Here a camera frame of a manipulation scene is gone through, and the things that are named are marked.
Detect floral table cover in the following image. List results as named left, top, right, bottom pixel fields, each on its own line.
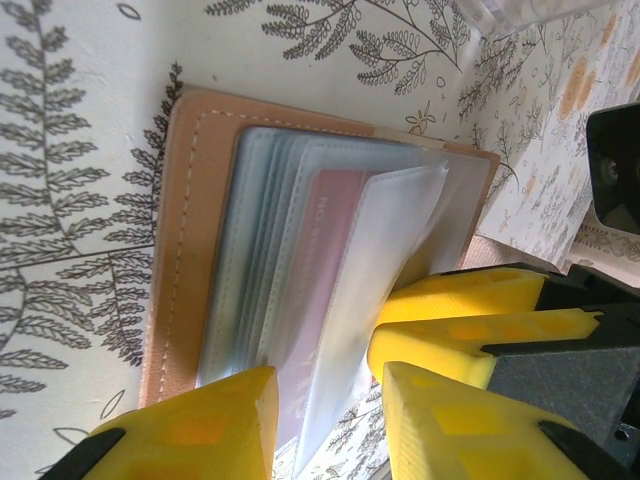
left=0, top=0, right=640, bottom=480

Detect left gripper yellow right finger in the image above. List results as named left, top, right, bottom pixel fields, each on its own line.
left=382, top=361, right=624, bottom=480

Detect pink leather card holder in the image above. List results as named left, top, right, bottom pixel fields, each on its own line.
left=137, top=87, right=502, bottom=476

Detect clear acrylic box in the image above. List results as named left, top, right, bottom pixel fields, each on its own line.
left=458, top=0, right=619, bottom=36

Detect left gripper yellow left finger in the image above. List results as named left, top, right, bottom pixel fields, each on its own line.
left=47, top=365, right=280, bottom=480

